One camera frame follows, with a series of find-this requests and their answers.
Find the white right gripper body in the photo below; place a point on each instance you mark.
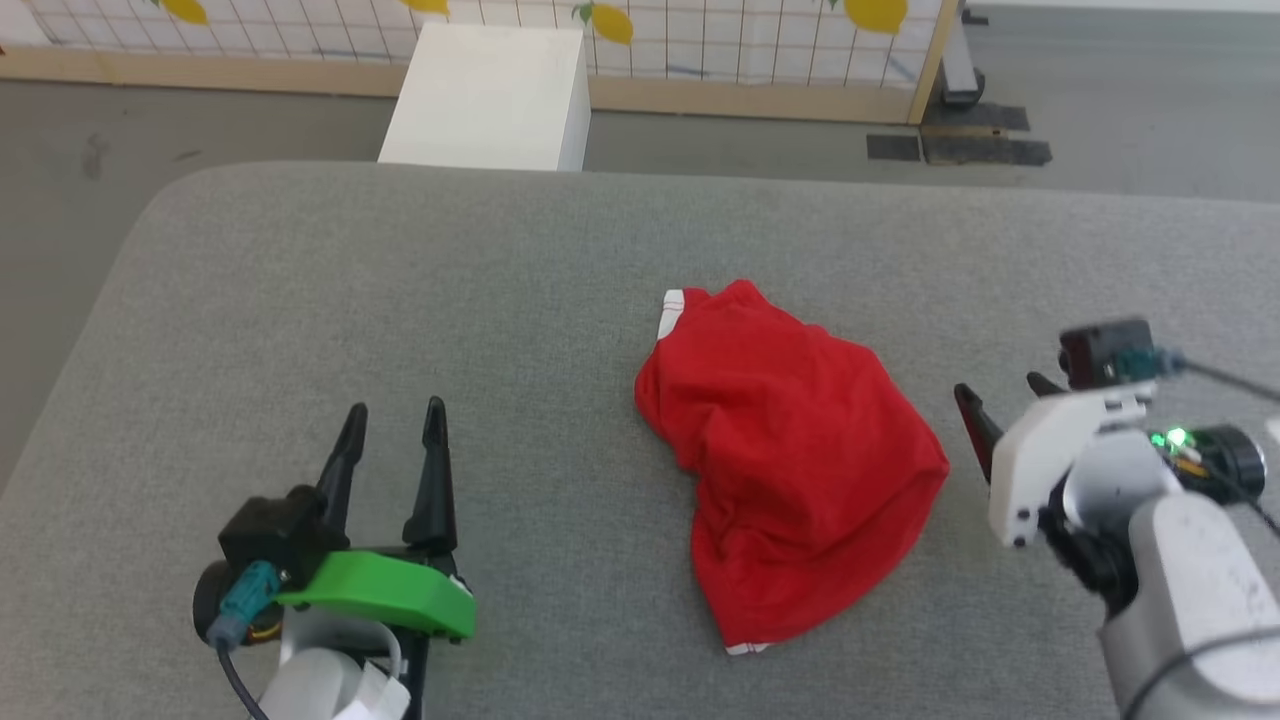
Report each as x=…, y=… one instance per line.
x=1035, y=450

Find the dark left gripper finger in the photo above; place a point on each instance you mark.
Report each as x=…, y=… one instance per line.
x=433, y=480
x=345, y=460

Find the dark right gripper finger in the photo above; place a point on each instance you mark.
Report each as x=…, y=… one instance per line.
x=1045, y=385
x=978, y=425

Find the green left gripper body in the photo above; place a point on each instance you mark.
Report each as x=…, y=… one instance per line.
x=385, y=592

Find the red garment with white trim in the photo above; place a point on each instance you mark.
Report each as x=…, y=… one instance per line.
x=790, y=450

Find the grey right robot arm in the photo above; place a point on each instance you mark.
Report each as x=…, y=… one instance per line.
x=1190, y=580

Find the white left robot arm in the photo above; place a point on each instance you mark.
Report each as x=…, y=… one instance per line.
x=330, y=680

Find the long black floor tape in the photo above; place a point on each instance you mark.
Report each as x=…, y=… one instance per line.
x=985, y=150

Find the black floor tape patch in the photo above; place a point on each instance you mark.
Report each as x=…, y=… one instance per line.
x=985, y=117

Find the small black floor tape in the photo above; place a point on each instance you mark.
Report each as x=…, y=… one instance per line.
x=893, y=147

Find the white box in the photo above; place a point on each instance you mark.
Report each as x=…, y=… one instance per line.
x=490, y=95

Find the lemon tile wallpaper partition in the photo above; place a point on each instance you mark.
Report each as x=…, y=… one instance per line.
x=720, y=45

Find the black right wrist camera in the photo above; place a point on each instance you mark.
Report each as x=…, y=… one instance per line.
x=1100, y=352

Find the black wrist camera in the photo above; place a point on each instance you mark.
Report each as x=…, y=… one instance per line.
x=1100, y=352
x=275, y=535

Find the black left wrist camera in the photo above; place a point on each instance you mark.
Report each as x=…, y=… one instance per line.
x=275, y=535

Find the grey metal partition bracket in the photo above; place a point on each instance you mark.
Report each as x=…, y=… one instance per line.
x=960, y=60

